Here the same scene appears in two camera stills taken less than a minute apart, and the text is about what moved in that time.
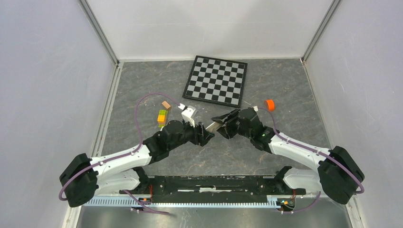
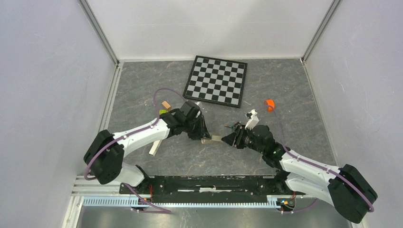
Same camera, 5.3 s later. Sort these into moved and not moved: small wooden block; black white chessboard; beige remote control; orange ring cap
Moved: beige remote control
Not moved: orange ring cap; small wooden block; black white chessboard
